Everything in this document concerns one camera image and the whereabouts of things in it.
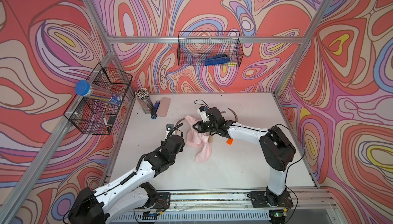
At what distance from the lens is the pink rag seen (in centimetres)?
83

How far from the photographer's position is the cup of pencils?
0.98m

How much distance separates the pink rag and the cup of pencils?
0.30m
